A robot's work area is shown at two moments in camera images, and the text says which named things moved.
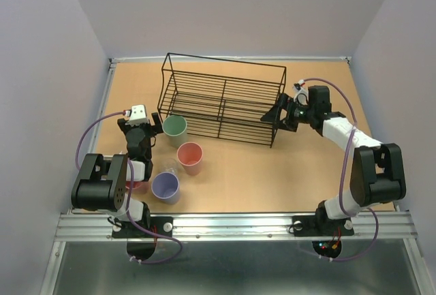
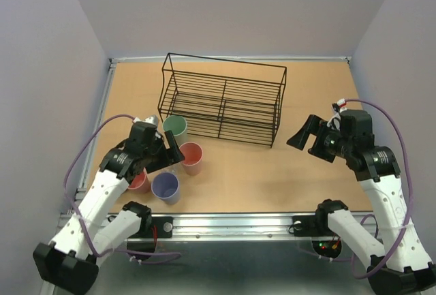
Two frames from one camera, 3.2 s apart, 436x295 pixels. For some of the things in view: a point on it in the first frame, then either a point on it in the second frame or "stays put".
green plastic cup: (175, 128) stays put
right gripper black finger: (272, 116) to (300, 137)
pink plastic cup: (190, 155) stays put
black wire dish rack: (221, 98) stays put
